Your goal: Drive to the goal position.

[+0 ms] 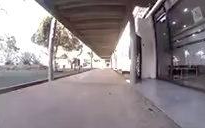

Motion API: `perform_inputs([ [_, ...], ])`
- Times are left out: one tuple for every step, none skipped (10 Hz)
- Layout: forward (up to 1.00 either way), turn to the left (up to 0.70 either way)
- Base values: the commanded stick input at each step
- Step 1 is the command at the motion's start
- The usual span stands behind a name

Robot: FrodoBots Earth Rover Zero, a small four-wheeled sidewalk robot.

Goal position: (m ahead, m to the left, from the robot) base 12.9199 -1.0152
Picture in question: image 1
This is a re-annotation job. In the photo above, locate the grey canopy pole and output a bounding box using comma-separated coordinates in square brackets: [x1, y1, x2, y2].
[47, 17, 57, 82]
[127, 5, 138, 85]

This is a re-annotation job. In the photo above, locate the reddish concrete path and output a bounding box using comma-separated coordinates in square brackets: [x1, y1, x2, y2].
[0, 68, 182, 128]

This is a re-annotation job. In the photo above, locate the walkway canopy roof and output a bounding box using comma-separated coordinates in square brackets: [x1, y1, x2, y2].
[34, 0, 168, 61]

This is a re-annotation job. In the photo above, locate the tree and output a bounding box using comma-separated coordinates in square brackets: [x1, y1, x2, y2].
[30, 15, 85, 71]

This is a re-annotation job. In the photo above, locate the dark kerb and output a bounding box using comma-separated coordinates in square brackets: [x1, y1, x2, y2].
[0, 68, 98, 98]

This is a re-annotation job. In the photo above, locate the building with glass front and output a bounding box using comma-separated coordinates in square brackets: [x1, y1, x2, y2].
[109, 0, 205, 95]

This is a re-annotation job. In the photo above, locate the row of trees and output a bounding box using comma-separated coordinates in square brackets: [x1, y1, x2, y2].
[0, 29, 50, 71]

